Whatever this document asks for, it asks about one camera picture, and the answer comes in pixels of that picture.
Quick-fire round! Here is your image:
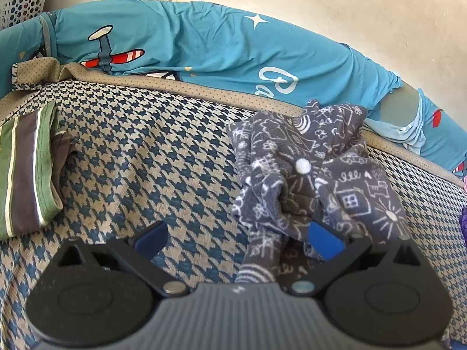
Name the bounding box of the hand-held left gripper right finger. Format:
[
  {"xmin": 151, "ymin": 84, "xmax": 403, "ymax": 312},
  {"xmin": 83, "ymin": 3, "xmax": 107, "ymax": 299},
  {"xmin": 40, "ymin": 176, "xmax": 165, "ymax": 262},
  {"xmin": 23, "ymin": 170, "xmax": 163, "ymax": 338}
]
[{"xmin": 290, "ymin": 220, "xmax": 427, "ymax": 297}]

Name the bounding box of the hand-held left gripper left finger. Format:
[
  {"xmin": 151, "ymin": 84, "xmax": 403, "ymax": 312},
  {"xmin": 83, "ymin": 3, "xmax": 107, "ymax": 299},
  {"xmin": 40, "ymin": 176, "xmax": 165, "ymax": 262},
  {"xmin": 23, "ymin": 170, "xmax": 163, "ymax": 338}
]
[{"xmin": 51, "ymin": 222, "xmax": 188, "ymax": 297}]

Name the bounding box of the grey doodle print fleece garment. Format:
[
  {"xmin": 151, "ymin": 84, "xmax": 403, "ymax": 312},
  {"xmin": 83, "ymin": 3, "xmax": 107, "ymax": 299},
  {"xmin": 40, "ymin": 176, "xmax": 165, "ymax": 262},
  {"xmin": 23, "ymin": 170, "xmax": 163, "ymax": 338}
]
[{"xmin": 226, "ymin": 98, "xmax": 415, "ymax": 286}]

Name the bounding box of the blue beige houndstooth seat cushion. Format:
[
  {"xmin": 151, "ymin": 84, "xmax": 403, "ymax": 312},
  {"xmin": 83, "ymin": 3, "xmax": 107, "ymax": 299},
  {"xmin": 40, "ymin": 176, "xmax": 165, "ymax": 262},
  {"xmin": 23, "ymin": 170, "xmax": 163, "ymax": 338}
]
[{"xmin": 0, "ymin": 56, "xmax": 467, "ymax": 347}]

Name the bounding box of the green brown striped folded garment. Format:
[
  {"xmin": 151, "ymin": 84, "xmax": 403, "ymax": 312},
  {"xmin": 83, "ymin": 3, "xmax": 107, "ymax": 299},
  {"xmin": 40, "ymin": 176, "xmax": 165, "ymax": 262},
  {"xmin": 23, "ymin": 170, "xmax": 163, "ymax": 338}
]
[{"xmin": 0, "ymin": 100, "xmax": 76, "ymax": 242}]

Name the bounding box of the blue airplane print sofa cover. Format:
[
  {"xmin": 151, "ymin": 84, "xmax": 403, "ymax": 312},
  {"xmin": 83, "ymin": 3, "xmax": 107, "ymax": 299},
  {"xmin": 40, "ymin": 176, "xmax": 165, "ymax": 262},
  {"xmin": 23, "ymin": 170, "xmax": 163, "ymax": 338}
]
[{"xmin": 0, "ymin": 0, "xmax": 467, "ymax": 176}]

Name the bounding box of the white perforated laundry basket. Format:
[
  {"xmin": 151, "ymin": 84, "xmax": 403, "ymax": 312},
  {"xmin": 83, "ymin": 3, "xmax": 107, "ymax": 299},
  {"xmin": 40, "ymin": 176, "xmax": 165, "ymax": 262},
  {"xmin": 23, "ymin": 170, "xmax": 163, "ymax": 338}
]
[{"xmin": 0, "ymin": 0, "xmax": 57, "ymax": 32}]

